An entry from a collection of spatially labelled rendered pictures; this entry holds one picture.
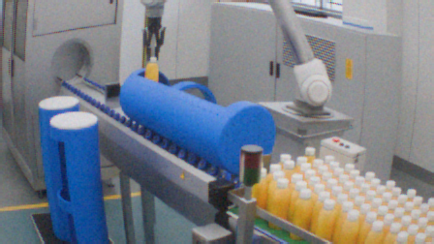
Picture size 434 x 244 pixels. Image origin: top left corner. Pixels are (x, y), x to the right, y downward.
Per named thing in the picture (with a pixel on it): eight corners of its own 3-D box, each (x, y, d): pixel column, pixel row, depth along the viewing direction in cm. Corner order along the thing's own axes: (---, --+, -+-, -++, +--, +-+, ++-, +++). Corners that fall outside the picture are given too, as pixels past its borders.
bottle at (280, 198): (289, 228, 182) (294, 186, 177) (271, 230, 180) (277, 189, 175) (282, 221, 188) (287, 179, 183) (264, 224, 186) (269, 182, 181)
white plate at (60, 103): (75, 107, 275) (75, 109, 276) (80, 95, 302) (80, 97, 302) (35, 108, 272) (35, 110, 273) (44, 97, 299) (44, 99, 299)
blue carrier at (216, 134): (165, 116, 294) (165, 64, 286) (274, 167, 227) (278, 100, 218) (119, 125, 278) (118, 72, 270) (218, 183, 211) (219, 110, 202)
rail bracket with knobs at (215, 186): (227, 200, 206) (228, 176, 203) (237, 207, 200) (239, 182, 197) (204, 206, 200) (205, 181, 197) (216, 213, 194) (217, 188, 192)
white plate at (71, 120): (77, 108, 273) (77, 110, 273) (42, 119, 251) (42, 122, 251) (108, 118, 257) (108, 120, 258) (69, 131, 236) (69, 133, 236)
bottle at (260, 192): (256, 221, 188) (261, 179, 184) (243, 215, 193) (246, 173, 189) (269, 215, 193) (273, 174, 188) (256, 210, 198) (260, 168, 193)
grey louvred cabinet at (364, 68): (250, 137, 579) (254, 3, 538) (384, 204, 402) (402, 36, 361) (203, 143, 552) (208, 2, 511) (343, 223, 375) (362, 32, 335)
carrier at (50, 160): (90, 245, 300) (92, 226, 327) (76, 109, 275) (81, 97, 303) (51, 240, 297) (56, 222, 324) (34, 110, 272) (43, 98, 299)
